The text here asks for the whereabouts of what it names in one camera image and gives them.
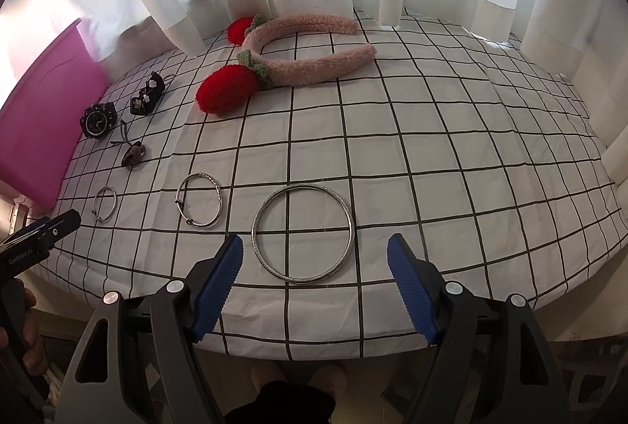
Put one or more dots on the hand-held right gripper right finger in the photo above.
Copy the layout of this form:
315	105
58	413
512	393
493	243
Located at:
412	286

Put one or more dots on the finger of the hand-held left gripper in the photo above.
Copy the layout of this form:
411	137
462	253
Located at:
59	225

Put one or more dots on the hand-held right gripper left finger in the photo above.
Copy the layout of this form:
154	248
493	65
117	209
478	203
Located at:
221	281

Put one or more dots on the thin dark hairpin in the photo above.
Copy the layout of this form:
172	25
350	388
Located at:
123	137

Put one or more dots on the pink plastic basin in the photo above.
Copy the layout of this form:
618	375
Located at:
44	110

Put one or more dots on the pink fluffy strawberry headband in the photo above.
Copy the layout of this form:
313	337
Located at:
314	65

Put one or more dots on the person's left hand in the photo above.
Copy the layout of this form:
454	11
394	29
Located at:
30	340

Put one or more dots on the black wristwatch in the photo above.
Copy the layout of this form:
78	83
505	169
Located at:
98	122

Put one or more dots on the fluffy pink slipper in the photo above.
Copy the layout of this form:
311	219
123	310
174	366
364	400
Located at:
328	375

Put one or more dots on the dark trouser leg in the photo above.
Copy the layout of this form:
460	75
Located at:
289	407

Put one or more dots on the black hair clip white flowers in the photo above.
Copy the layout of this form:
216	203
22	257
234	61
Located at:
146	97

